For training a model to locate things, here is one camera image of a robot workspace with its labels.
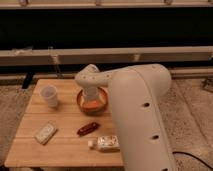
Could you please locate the orange ceramic bowl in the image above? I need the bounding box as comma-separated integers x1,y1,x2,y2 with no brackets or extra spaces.
76,87,108,115

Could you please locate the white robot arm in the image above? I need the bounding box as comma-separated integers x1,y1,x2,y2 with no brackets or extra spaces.
75,64,177,171

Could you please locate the brown snack bar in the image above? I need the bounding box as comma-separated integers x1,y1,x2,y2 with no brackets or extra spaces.
77,122,99,136

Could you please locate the translucent plastic cup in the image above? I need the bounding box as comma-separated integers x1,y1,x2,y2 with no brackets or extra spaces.
39,85,58,107

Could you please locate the clear plastic bottle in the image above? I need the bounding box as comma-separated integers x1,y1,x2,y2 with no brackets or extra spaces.
88,136,120,152

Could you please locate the wooden table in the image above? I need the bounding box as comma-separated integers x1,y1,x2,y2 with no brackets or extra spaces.
5,79,122,167

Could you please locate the white rectangular packet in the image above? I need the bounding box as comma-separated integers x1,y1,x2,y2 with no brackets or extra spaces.
34,122,58,145

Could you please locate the black cable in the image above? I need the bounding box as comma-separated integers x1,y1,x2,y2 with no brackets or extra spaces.
172,151,213,171

